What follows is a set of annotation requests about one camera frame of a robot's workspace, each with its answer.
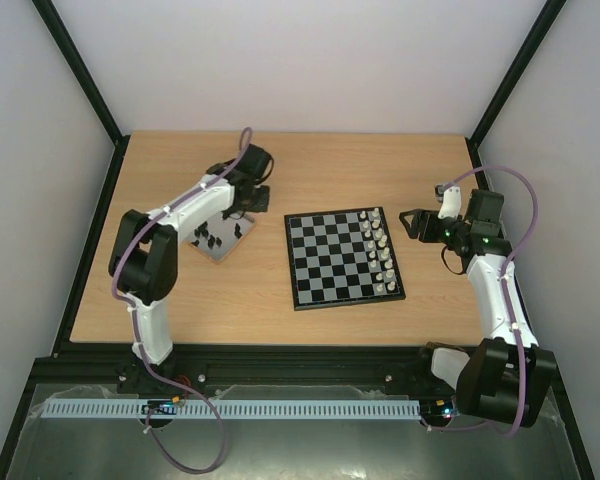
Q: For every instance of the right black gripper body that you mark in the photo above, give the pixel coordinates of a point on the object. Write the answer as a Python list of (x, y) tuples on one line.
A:
[(425, 226)]

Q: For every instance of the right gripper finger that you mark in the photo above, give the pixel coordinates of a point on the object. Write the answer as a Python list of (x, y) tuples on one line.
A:
[(412, 227), (414, 214)]

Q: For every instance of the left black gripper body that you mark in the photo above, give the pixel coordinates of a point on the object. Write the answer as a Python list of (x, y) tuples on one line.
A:
[(256, 204)]

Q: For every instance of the black and silver chessboard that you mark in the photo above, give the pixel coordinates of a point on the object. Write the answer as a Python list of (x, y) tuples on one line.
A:
[(329, 260)]

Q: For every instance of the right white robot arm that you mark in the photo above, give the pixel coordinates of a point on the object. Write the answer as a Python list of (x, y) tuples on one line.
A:
[(508, 376)]

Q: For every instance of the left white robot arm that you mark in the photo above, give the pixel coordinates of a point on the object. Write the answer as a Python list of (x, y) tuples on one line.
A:
[(145, 257)]

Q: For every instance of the metal tray with wooden rim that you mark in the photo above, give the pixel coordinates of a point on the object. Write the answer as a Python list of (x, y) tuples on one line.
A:
[(223, 227)]

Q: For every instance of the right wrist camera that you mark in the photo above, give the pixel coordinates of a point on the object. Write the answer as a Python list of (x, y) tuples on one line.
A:
[(450, 198)]

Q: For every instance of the black frame post right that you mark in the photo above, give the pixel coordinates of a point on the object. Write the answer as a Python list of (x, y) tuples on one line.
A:
[(532, 42)]

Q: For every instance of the black frame post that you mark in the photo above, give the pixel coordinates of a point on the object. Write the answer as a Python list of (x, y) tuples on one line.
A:
[(532, 42), (68, 49)]

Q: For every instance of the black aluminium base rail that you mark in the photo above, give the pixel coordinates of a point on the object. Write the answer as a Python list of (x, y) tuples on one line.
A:
[(395, 371)]

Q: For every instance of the black frame post left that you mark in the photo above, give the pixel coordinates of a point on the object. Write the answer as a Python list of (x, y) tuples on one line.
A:
[(68, 49)]

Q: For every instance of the light blue slotted cable duct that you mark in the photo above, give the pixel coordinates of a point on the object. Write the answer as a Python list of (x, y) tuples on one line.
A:
[(233, 409)]

